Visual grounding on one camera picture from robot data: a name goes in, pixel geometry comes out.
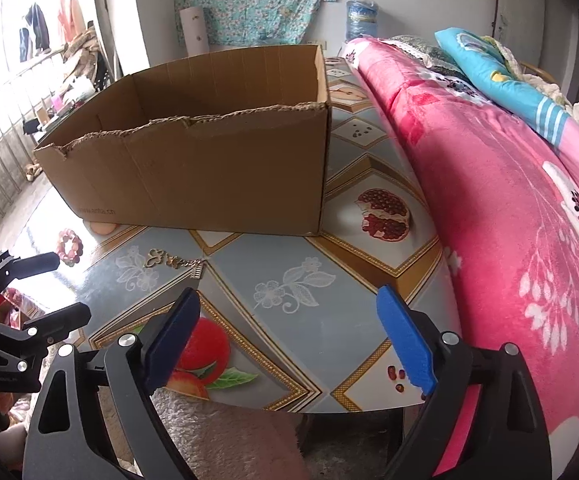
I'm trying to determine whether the gold chain necklace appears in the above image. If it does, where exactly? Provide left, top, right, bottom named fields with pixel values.
left=144, top=248, right=207, bottom=281

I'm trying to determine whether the white fluffy garment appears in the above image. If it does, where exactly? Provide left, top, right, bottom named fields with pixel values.
left=152, top=389, right=309, bottom=479

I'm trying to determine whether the dark grey cabinet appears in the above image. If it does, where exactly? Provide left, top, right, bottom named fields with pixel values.
left=21, top=104, right=91, bottom=143

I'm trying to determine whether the pink floral blanket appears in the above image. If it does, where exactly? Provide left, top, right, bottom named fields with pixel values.
left=344, top=38, right=579, bottom=479

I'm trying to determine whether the brown cardboard box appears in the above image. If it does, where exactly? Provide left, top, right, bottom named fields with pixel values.
left=34, top=44, right=331, bottom=236

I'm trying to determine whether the rolled pink paper tube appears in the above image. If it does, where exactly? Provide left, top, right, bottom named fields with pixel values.
left=178, top=6, right=210, bottom=56

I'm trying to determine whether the blue patterned pillow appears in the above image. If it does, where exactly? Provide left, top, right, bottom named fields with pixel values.
left=435, top=27, right=570, bottom=148

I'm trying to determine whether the blue water bottle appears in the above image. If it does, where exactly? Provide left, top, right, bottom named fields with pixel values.
left=346, top=0, right=379, bottom=41

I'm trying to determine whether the red bead bracelet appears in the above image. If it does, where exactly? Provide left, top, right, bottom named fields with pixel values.
left=56, top=228, right=86, bottom=267

